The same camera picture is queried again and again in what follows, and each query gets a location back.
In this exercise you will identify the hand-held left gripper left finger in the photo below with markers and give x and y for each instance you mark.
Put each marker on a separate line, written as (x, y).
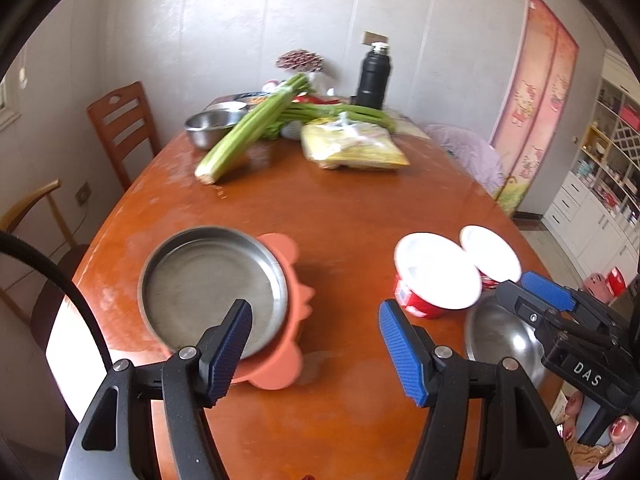
(227, 350)

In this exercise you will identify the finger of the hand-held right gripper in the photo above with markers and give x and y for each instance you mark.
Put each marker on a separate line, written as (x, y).
(525, 307)
(547, 287)

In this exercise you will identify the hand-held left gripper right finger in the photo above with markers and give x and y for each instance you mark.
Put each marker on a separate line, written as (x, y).
(405, 360)

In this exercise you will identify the wide stainless steel bowl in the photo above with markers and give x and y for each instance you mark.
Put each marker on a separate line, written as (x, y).
(495, 332)

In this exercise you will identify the orange plate with ears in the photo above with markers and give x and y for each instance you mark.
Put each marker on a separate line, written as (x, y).
(277, 367)

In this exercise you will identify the small red paper bowl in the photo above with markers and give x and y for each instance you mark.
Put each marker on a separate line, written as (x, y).
(490, 255)

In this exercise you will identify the round metal pan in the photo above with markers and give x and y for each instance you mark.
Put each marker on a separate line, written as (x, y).
(200, 285)

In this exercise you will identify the large red paper bowl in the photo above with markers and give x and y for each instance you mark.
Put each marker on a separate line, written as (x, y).
(435, 270)

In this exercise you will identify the person's right hand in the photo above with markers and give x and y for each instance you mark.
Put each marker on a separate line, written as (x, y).
(622, 429)

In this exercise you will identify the pink stool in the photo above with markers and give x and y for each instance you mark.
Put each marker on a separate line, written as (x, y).
(597, 282)

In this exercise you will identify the white cabinet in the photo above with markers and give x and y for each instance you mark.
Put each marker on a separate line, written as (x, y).
(575, 210)

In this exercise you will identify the pink cartoon curtain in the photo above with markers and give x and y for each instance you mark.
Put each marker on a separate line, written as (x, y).
(535, 100)

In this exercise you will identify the celery bunch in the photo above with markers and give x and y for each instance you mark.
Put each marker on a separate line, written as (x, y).
(240, 135)

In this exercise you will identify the plastic bag of yellow food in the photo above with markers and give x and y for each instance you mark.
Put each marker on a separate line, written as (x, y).
(350, 147)

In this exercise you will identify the small stainless steel bowl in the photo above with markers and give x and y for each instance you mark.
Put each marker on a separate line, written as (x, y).
(210, 127)

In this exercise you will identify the light wooden armchair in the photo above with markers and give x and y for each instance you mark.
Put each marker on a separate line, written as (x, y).
(50, 189)

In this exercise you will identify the small metal dish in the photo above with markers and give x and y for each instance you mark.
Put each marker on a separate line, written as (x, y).
(227, 106)

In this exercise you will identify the long green vegetable stalks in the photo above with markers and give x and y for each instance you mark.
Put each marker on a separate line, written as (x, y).
(365, 114)

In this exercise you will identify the brown wooden chair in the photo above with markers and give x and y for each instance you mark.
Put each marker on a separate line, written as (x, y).
(135, 97)

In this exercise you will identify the black thermos bottle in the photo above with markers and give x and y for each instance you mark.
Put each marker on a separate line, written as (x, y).
(374, 80)

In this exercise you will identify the dried flower bouquet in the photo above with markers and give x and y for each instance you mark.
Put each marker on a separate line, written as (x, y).
(298, 60)

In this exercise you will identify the low wall socket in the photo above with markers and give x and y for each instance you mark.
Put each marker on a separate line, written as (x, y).
(83, 193)

